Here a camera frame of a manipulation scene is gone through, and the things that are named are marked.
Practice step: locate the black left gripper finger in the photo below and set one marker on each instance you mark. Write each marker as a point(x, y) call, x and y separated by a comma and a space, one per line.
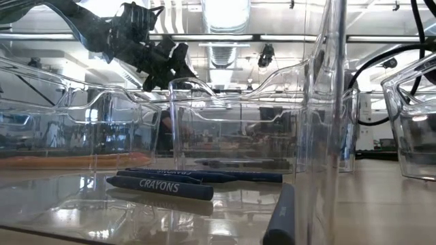
point(158, 80)
point(182, 63)

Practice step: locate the silver ventilation duct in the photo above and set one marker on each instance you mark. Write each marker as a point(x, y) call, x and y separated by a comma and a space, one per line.
point(225, 17)

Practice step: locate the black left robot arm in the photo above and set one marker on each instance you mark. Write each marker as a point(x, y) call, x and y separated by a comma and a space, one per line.
point(85, 27)

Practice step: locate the black ceiling light rail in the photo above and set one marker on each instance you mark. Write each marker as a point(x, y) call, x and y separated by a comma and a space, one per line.
point(289, 37)

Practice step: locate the clear plastic bin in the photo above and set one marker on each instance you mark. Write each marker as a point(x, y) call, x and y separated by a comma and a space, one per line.
point(272, 143)
point(51, 136)
point(419, 153)
point(238, 217)

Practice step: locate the black ceiling camera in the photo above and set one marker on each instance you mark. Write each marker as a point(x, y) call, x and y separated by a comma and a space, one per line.
point(390, 63)
point(265, 54)

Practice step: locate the person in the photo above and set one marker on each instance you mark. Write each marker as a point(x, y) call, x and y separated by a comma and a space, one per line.
point(165, 129)

